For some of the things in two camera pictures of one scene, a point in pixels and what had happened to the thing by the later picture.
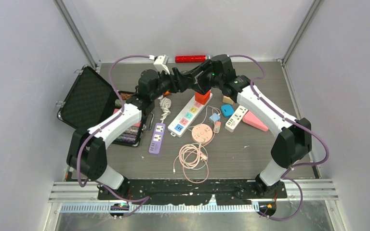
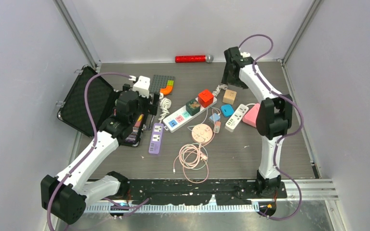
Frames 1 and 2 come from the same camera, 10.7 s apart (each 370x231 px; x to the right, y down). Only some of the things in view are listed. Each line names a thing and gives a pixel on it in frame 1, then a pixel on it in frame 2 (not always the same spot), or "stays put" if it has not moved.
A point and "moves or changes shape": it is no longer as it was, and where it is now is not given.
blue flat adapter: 227,110 stays put
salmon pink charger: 217,126 stays put
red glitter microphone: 193,58 stays put
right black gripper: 205,67 to 227,79
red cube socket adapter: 202,98 moves or changes shape
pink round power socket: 202,133 stays put
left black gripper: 178,83 to 150,108
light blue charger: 215,117 stays put
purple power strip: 157,143 stays put
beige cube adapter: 227,99 stays put
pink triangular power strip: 251,119 stays put
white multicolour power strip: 179,126 moves or changes shape
